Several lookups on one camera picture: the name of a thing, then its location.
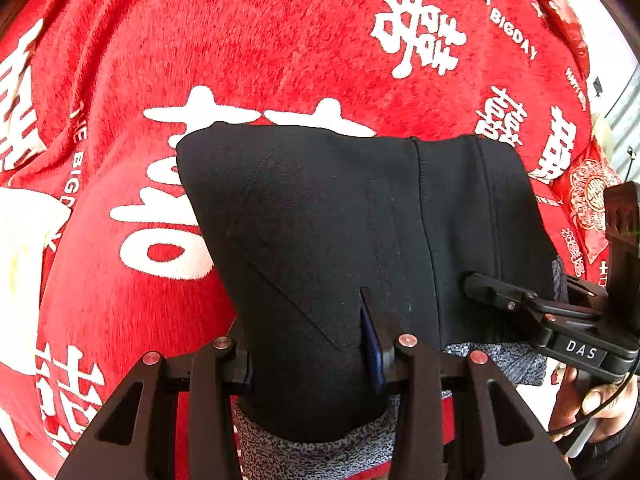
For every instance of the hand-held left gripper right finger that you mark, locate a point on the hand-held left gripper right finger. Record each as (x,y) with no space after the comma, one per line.
(374,352)

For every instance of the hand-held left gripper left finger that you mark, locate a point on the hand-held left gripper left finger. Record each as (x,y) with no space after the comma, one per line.
(244,367)

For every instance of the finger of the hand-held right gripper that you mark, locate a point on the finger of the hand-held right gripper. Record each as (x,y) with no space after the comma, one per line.
(585,287)
(495,292)

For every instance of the black pants with grey lining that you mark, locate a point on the black pants with grey lining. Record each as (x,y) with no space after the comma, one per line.
(325,220)

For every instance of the person's right hand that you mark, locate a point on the person's right hand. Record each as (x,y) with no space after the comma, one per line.
(605,405)

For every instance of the red embroidered cushion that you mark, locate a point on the red embroidered cushion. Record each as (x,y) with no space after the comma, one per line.
(560,5)
(590,195)

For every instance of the red printed blanket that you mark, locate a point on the red printed blanket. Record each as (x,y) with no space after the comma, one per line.
(200,35)

